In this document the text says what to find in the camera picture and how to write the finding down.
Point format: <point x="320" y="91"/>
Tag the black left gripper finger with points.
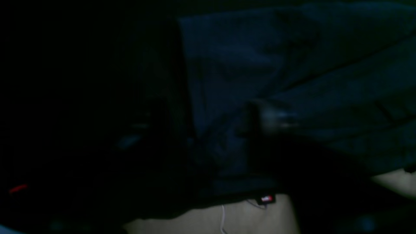
<point x="331" y="194"/>

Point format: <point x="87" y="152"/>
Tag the black box red label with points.
<point x="266" y="200"/>

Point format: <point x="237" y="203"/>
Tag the white power strip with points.
<point x="18" y="189"/>

